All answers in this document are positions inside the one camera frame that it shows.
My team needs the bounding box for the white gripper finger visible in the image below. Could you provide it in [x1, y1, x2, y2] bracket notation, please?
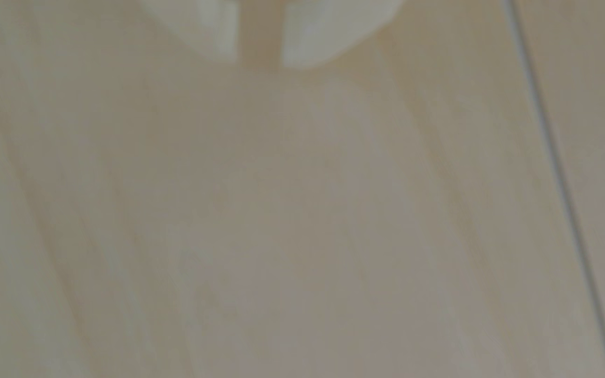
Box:
[280, 0, 405, 69]
[140, 0, 240, 65]

